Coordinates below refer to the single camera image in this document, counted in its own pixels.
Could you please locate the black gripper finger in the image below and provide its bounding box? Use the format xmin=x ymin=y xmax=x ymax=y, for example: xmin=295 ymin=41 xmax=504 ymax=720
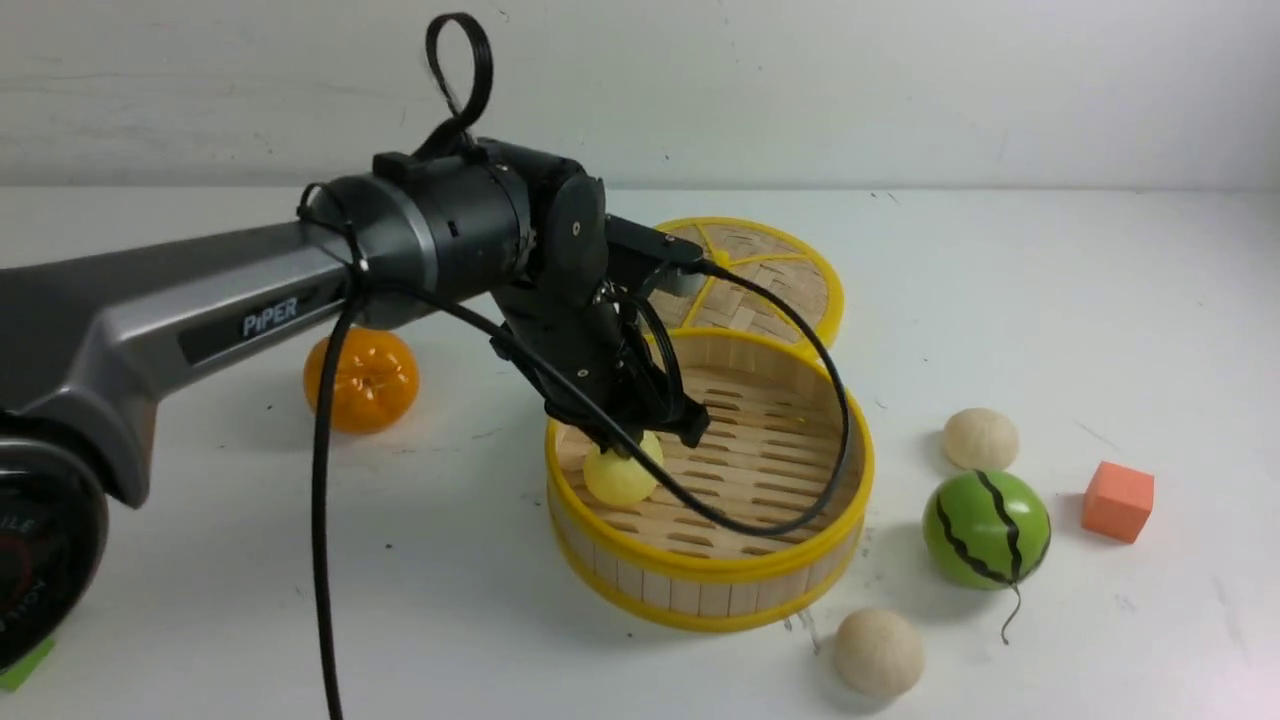
xmin=590 ymin=425 xmax=641 ymax=459
xmin=672 ymin=402 xmax=710 ymax=448

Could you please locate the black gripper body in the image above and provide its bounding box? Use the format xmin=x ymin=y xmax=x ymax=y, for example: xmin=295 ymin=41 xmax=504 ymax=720
xmin=492 ymin=275 xmax=691 ymax=446

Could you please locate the yellow bun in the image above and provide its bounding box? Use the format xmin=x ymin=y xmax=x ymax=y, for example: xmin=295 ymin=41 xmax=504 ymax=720
xmin=582 ymin=445 xmax=660 ymax=507

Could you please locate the white bun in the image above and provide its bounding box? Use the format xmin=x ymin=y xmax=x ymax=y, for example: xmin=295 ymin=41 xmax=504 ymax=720
xmin=833 ymin=609 xmax=925 ymax=700
xmin=942 ymin=407 xmax=1021 ymax=471

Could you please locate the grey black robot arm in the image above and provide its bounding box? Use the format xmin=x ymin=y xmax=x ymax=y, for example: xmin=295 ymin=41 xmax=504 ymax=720
xmin=1 ymin=138 xmax=709 ymax=507

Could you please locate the bamboo steamer tray yellow rim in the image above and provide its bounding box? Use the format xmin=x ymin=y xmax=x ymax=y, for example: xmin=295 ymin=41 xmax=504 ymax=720
xmin=545 ymin=328 xmax=876 ymax=632

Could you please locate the bamboo steamer lid yellow rim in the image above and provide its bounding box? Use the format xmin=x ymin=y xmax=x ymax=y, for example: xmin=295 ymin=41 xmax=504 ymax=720
xmin=650 ymin=217 xmax=845 ymax=357

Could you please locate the orange toy tangerine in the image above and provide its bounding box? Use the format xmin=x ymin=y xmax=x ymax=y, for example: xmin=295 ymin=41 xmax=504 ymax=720
xmin=332 ymin=325 xmax=420 ymax=436

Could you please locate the green toy watermelon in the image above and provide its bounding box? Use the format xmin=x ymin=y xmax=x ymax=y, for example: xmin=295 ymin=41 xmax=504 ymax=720
xmin=922 ymin=470 xmax=1053 ymax=644

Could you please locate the orange foam cube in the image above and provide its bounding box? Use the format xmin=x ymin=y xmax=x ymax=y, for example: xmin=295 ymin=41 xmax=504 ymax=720
xmin=1080 ymin=461 xmax=1156 ymax=544

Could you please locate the green foam block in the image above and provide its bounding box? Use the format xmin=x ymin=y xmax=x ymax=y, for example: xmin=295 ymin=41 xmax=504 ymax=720
xmin=0 ymin=637 xmax=56 ymax=693

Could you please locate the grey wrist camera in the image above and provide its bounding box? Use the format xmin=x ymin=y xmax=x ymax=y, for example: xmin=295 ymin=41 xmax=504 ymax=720
xmin=605 ymin=215 xmax=709 ymax=299

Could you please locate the black cable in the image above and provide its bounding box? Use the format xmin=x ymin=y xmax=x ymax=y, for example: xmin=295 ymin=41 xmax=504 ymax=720
xmin=296 ymin=12 xmax=851 ymax=720

